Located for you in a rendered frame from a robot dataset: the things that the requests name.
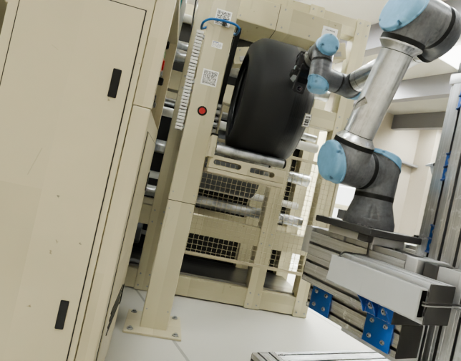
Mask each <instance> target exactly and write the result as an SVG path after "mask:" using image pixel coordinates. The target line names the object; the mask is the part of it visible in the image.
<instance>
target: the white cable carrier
mask: <svg viewBox="0 0 461 361"><path fill-rule="evenodd" d="M203 34H204V32H203V31H201V30H197V32H196V35H195V41H194V45H193V50H192V54H191V58H190V64H189V67H188V73H187V77H186V80H185V86H184V89H183V95H182V98H181V102H180V107H179V111H178V116H177V120H176V124H175V129H176V130H181V131H182V129H184V127H185V126H184V125H183V123H184V119H185V114H186V110H187V106H188V100H189V97H190V91H191V87H192V84H194V82H195V80H193V78H194V75H195V69H196V65H197V62H198V56H199V53H200V47H201V44H202V40H203V39H204V38H205V35H203ZM201 37H202V38H201Z"/></svg>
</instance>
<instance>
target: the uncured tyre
mask: <svg viewBox="0 0 461 361"><path fill-rule="evenodd" d="M300 51H302V52H307V51H306V50H305V49H303V48H301V47H297V46H294V45H291V44H287V43H284V42H280V41H277V40H274V39H269V38H261V39H259V40H258V41H256V42H254V43H252V44H251V45H250V47H249V48H248V51H247V52H246V55H245V57H244V60H243V62H242V65H241V68H240V70H239V73H238V76H237V80H236V83H235V87H234V90H233V94H232V98H231V101H230V107H229V111H228V119H227V124H226V131H225V145H227V146H231V147H234V148H240V149H243V150H248V151H251V152H255V153H260V154H264V155H269V156H272V157H276V158H281V159H284V160H286V159H287V158H289V157H290V156H291V155H292V153H293V152H294V151H295V149H296V148H297V146H298V144H299V142H300V140H301V138H302V136H303V133H304V131H305V129H306V127H302V126H301V125H302V122H303V120H304V116H305V114H306V113H308V114H311V109H312V106H313V103H314V97H315V94H314V93H311V92H309V91H308V89H307V86H306V89H305V90H304V93H303V94H302V95H301V94H299V93H295V92H294V91H293V90H292V88H293V84H294V82H292V80H291V79H290V76H289V75H290V71H291V70H292V69H293V68H294V66H295V63H296V56H297V55H298V54H299V52H300Z"/></svg>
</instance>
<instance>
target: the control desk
mask: <svg viewBox="0 0 461 361"><path fill-rule="evenodd" d="M179 21H180V0H8V4H7V7H6V13H5V16H4V22H3V25H2V29H1V34H0V361H105V358H106V355H107V351H108V349H109V347H110V341H111V337H112V332H113V329H114V327H115V322H116V318H117V312H118V309H119V305H120V302H121V299H122V293H123V290H124V286H125V277H126V273H127V268H128V264H129V261H130V255H131V251H132V246H133V242H134V239H135V233H136V230H137V224H138V220H139V217H140V211H141V208H142V202H143V198H144V194H145V191H146V188H147V182H148V179H149V176H150V166H151V163H152V157H153V154H154V150H155V142H156V138H157V131H158V129H159V125H160V120H161V116H162V110H163V107H164V104H165V98H166V94H167V90H168V85H169V81H170V76H171V72H172V68H173V62H174V59H175V53H176V50H177V46H178V34H179Z"/></svg>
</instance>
